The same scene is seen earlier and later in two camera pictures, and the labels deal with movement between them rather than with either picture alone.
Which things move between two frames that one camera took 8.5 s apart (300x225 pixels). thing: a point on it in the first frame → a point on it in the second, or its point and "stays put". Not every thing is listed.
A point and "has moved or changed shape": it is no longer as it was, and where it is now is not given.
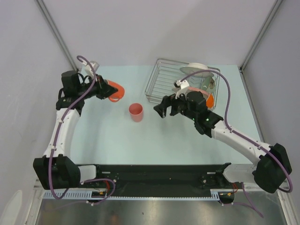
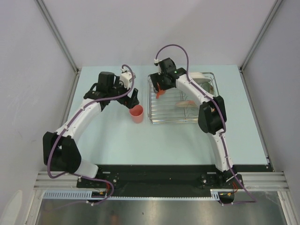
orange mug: [117, 95] has moved or changed shape
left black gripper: [106, 90] → [130, 102]
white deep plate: [195, 67] → [198, 77]
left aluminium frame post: [41, 4] stays put
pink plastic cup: [136, 110] stays put
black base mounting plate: [142, 178] stays put
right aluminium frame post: [278, 3] stays put
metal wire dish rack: [168, 76] has moved or changed shape
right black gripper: [167, 101] → [156, 78]
